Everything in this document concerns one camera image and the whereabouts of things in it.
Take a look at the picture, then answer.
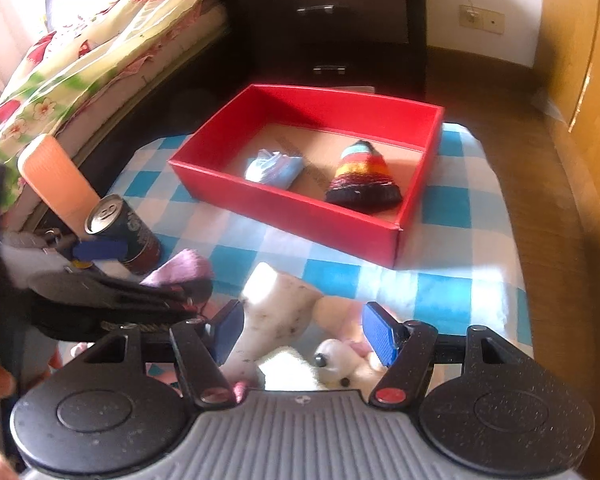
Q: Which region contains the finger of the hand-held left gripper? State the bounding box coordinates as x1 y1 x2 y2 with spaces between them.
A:
27 305 203 343
42 227 127 265

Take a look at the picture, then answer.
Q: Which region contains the orange ribbed board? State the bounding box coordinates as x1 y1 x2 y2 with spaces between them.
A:
17 134 103 238

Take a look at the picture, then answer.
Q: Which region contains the red cardboard box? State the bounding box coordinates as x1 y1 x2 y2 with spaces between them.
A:
167 83 446 271

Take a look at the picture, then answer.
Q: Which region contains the beige wall socket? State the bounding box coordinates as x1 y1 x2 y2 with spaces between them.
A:
459 5 506 35

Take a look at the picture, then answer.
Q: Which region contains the white and pink plush toy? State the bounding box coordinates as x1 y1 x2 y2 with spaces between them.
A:
307 294 398 392

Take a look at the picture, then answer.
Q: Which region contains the dark grey sock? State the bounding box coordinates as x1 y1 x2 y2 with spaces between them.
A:
27 267 215 313

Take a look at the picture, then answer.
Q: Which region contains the pink cloth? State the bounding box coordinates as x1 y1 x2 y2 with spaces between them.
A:
140 249 216 291

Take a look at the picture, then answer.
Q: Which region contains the light wooden wardrobe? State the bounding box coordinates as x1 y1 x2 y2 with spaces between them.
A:
530 0 600 246

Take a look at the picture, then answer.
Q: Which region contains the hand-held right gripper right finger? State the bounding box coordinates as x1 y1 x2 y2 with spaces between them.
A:
362 302 533 409

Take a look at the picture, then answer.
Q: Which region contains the blue checkered tablecloth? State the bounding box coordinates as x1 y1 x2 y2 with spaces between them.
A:
87 122 533 396

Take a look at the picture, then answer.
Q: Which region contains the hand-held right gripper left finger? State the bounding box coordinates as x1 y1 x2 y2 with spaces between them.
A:
75 300 246 409

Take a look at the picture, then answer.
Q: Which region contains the dark wooden nightstand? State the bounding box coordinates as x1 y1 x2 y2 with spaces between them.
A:
215 0 428 101

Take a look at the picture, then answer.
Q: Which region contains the floral blanket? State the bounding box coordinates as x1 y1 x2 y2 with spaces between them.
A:
0 0 231 161

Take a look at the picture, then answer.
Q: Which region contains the dark green drink can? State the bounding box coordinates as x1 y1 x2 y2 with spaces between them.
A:
84 194 163 276

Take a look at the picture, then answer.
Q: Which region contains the light blue cloth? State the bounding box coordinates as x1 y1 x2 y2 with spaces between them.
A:
244 149 306 190

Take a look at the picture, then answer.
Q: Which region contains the striped knit hat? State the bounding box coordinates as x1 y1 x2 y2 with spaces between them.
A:
324 139 403 207

